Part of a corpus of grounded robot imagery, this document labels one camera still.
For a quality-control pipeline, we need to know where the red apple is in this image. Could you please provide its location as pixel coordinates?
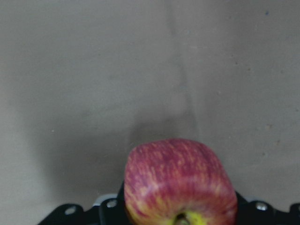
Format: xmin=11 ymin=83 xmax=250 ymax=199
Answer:
xmin=124 ymin=139 xmax=238 ymax=225

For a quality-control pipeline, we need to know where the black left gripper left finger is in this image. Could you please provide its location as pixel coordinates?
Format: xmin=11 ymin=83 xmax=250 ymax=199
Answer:
xmin=39 ymin=187 xmax=128 ymax=225

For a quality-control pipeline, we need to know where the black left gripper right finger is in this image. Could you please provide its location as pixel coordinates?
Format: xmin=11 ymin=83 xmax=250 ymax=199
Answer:
xmin=236 ymin=192 xmax=300 ymax=225

